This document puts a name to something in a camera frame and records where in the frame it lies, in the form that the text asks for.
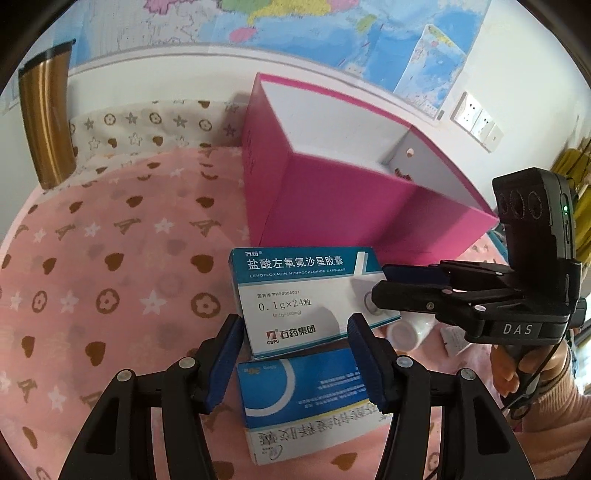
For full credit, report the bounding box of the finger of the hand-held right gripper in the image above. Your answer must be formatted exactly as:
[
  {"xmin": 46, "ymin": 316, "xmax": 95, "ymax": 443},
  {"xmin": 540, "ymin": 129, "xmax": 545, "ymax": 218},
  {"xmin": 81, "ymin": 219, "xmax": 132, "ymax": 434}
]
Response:
[
  {"xmin": 372, "ymin": 281, "xmax": 509, "ymax": 328},
  {"xmin": 383, "ymin": 261, "xmax": 509, "ymax": 292}
]

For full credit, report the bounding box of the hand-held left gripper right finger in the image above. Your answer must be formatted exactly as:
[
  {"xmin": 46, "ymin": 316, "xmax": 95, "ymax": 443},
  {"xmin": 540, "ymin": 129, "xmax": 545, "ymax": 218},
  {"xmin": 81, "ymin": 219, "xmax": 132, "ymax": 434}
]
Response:
[{"xmin": 347, "ymin": 313, "xmax": 539, "ymax": 480}]

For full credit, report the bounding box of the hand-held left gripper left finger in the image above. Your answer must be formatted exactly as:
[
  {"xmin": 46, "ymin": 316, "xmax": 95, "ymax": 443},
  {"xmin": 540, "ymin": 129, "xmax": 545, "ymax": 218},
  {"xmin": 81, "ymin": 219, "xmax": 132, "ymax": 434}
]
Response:
[{"xmin": 58, "ymin": 314, "xmax": 245, "ymax": 480}]

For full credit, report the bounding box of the white pill bottle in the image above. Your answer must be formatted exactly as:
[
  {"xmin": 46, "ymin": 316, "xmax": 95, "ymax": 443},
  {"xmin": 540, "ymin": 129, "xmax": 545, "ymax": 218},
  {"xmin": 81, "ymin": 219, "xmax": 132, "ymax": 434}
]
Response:
[{"xmin": 387, "ymin": 318, "xmax": 467, "ymax": 356}]

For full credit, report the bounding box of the blue and white medicine box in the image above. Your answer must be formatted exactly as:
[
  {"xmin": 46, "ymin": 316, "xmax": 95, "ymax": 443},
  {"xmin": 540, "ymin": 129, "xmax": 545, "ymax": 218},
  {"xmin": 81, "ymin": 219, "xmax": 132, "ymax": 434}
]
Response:
[{"xmin": 236, "ymin": 347, "xmax": 395, "ymax": 464}]

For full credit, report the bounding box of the teal and white medicine box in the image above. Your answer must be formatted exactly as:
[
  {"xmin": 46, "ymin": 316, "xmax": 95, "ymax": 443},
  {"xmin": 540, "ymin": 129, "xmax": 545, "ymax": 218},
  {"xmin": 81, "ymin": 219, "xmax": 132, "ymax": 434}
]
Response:
[{"xmin": 229, "ymin": 247, "xmax": 402, "ymax": 361}]

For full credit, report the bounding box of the pink cardboard box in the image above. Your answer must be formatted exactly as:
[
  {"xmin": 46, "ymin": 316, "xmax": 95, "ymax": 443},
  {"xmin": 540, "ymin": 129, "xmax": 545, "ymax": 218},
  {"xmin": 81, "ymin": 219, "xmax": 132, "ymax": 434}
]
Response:
[{"xmin": 240, "ymin": 71, "xmax": 500, "ymax": 261}]

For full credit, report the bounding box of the person's right forearm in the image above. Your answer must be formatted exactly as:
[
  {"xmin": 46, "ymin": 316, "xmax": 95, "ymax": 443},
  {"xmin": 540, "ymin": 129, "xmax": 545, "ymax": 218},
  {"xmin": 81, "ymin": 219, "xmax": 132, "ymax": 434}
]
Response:
[{"xmin": 512, "ymin": 339, "xmax": 591, "ymax": 435}]

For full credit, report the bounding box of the person's right hand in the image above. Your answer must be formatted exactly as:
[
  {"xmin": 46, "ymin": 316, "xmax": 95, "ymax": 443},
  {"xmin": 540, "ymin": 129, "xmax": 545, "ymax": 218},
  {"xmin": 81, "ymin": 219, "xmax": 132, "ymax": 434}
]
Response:
[{"xmin": 490, "ymin": 339, "xmax": 571, "ymax": 400}]

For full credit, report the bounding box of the yellow cloth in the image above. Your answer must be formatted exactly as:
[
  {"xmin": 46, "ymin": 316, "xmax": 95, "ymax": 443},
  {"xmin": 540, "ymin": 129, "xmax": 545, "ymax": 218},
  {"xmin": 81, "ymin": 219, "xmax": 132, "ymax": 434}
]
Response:
[{"xmin": 551, "ymin": 138, "xmax": 591, "ymax": 195}]

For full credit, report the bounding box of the pink printed blanket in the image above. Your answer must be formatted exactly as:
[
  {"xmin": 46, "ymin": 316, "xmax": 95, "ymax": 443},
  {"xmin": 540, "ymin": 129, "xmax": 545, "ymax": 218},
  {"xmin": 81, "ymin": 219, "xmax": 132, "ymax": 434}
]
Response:
[{"xmin": 0, "ymin": 143, "xmax": 591, "ymax": 480}]

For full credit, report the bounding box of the beige star printed cloth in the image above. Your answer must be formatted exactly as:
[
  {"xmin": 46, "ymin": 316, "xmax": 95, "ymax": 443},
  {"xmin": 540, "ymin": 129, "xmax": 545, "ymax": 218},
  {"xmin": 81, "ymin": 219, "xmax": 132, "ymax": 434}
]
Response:
[{"xmin": 68, "ymin": 95, "xmax": 252, "ymax": 160}]

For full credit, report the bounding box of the gold tumbler with black lid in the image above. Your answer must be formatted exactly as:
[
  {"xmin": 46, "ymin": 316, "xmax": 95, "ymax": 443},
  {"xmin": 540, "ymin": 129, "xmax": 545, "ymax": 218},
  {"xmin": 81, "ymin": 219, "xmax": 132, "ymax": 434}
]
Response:
[{"xmin": 17, "ymin": 39, "xmax": 77, "ymax": 190}]

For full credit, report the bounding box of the white wall socket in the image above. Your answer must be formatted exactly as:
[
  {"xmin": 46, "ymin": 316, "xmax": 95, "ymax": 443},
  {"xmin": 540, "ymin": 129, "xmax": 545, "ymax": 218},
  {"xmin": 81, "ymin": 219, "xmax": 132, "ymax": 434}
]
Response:
[
  {"xmin": 470, "ymin": 108, "xmax": 496, "ymax": 138},
  {"xmin": 451, "ymin": 91, "xmax": 483, "ymax": 126}
]

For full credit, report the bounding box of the black cable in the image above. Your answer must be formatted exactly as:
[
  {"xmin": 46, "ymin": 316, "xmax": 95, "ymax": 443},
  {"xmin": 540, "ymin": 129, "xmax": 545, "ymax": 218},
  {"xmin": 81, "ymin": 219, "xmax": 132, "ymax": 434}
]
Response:
[{"xmin": 505, "ymin": 337, "xmax": 566, "ymax": 421}]

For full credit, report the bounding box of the colourful wall map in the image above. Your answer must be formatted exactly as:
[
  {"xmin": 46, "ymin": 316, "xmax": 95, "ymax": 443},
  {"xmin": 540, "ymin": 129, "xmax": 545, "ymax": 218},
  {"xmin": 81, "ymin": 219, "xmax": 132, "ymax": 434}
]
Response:
[{"xmin": 78, "ymin": 0, "xmax": 490, "ymax": 121}]

